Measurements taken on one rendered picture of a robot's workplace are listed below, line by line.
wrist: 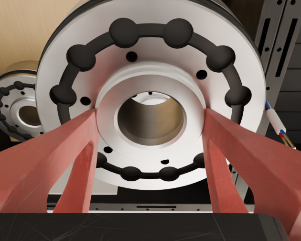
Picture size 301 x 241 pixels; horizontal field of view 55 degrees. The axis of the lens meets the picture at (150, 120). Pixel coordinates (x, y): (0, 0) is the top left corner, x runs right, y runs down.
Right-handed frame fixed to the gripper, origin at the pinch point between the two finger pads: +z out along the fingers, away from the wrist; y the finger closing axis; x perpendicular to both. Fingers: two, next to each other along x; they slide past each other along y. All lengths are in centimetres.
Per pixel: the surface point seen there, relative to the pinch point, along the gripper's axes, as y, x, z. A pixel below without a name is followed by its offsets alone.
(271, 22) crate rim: -8.3, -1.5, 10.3
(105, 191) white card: 5.2, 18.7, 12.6
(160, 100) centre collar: -1.1, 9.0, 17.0
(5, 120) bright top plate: 17.0, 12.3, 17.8
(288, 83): -16.4, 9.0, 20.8
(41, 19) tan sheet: 11.3, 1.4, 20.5
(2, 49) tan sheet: 16.3, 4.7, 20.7
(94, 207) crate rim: 6.4, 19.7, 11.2
